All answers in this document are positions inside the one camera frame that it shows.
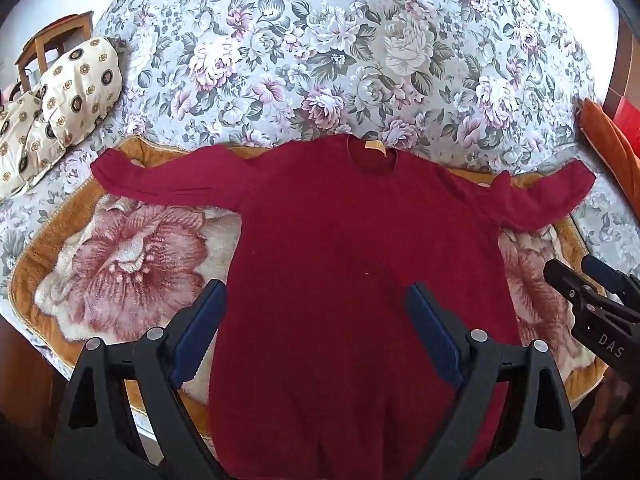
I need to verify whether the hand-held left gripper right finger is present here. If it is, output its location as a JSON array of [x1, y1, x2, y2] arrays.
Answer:
[[405, 282, 581, 480]]

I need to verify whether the cream medallion print pillow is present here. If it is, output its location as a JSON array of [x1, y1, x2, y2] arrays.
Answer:
[[41, 37, 124, 148], [0, 89, 68, 198]]

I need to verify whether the plush rose blanket orange border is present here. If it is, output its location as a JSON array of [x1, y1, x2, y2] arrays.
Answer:
[[9, 136, 608, 441]]

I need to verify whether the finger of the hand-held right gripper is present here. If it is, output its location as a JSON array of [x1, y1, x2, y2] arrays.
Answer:
[[543, 259, 640, 326], [581, 254, 640, 307]]

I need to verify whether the floral bed sheet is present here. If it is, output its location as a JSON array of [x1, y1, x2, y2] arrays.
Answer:
[[0, 0, 640, 321]]

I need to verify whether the wooden chair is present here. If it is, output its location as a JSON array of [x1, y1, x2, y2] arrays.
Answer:
[[15, 10, 94, 92]]

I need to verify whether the dark red sweater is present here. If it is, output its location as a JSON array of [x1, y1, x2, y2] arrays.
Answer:
[[92, 133, 596, 480]]

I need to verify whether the red box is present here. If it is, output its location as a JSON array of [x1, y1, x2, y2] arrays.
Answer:
[[611, 99, 640, 137]]

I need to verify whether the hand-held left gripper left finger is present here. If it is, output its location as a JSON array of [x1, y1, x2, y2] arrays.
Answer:
[[50, 279, 231, 480]]

